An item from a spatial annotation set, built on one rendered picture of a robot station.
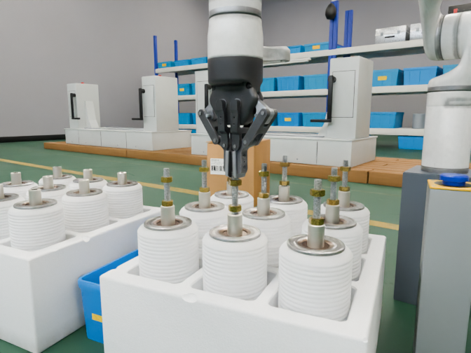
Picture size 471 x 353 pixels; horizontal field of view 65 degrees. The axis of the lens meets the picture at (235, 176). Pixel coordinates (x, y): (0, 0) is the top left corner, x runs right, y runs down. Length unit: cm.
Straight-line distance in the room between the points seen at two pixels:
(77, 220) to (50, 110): 634
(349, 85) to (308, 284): 220
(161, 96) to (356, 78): 195
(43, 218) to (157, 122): 300
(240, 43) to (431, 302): 49
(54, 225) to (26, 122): 622
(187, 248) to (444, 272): 40
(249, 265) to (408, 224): 48
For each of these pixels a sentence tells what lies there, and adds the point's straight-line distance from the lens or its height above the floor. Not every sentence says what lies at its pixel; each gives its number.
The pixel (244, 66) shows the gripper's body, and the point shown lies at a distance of 48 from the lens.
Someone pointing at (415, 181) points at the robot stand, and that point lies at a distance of 88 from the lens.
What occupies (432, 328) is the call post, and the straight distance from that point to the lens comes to 71.
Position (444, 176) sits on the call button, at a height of 33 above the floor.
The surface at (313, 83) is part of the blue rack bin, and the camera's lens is 557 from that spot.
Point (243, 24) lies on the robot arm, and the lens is 49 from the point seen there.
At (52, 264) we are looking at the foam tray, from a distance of 76.
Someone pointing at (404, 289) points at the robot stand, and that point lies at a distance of 95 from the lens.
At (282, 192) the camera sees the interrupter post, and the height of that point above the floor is 27.
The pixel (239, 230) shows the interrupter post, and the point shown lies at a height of 26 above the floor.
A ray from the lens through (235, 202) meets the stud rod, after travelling 52.
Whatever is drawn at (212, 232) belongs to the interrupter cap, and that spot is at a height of 25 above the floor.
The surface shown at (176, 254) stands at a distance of 57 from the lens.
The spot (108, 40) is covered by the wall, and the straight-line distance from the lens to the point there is 792.
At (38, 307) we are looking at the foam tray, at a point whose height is 9.
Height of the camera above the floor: 42
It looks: 9 degrees down
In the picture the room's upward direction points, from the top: straight up
